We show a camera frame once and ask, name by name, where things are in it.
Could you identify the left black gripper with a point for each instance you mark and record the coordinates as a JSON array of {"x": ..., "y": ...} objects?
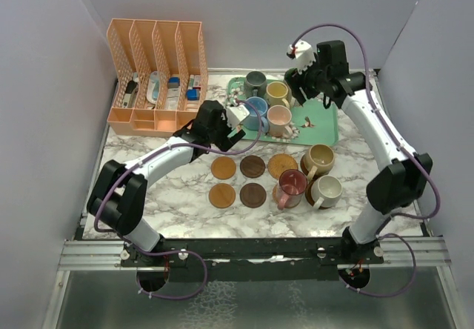
[{"x": 225, "y": 142}]

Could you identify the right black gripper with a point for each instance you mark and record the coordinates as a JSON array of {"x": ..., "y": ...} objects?
[{"x": 298, "y": 81}]

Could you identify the light wood coaster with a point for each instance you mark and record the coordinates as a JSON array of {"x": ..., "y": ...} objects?
[
  {"x": 222, "y": 195},
  {"x": 223, "y": 168}
]

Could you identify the green floral tray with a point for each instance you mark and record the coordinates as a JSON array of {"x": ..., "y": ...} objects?
[{"x": 311, "y": 123}]

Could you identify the blue mug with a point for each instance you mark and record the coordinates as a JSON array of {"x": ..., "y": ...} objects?
[{"x": 257, "y": 119}]

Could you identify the light pink mug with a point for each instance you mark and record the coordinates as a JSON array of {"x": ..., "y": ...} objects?
[{"x": 279, "y": 118}]

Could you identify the dark walnut coaster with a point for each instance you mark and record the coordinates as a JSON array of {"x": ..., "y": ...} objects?
[
  {"x": 252, "y": 166},
  {"x": 253, "y": 195}
]

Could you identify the peach plastic file organizer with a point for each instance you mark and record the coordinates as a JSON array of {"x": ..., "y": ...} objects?
[{"x": 162, "y": 74}]

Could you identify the tan beige mug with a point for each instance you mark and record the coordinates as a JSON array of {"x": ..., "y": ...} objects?
[{"x": 324, "y": 158}]

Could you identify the woven rattan coaster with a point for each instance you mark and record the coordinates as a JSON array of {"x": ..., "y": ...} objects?
[
  {"x": 279, "y": 163},
  {"x": 276, "y": 193}
]

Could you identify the red floral mug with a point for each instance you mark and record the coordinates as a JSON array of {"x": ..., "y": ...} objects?
[{"x": 292, "y": 185}]

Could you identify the white speckled mug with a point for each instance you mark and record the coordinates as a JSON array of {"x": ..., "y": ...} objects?
[{"x": 326, "y": 192}]

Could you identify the green mug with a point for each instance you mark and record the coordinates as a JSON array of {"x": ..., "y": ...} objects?
[{"x": 291, "y": 76}]

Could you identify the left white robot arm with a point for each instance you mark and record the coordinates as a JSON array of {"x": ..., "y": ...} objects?
[{"x": 118, "y": 196}]

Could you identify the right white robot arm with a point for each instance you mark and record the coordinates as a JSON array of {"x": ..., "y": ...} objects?
[{"x": 402, "y": 171}]

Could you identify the blue tape dispenser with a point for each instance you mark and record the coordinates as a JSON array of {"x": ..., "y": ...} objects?
[{"x": 193, "y": 95}]

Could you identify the yellow mug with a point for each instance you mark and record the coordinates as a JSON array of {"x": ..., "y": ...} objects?
[{"x": 278, "y": 93}]

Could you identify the blue eraser box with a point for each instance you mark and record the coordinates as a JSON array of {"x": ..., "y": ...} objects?
[{"x": 174, "y": 82}]

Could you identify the dark grey mug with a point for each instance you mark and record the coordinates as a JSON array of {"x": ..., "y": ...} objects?
[{"x": 255, "y": 84}]

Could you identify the white blue pack in organizer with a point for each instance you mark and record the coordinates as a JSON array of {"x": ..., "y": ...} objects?
[{"x": 153, "y": 87}]

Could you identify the black white tool in organizer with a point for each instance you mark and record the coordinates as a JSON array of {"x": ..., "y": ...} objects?
[{"x": 131, "y": 92}]

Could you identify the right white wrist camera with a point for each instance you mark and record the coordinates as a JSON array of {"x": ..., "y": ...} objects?
[{"x": 303, "y": 54}]

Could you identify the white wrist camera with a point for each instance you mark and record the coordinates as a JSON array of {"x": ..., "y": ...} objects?
[
  {"x": 236, "y": 115},
  {"x": 303, "y": 54}
]

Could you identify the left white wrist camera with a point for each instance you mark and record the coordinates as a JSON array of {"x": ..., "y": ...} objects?
[{"x": 236, "y": 115}]

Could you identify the black mounting rail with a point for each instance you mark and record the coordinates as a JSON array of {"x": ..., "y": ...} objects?
[{"x": 252, "y": 259}]

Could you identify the aluminium frame rail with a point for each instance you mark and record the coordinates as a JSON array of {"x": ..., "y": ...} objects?
[{"x": 105, "y": 255}]

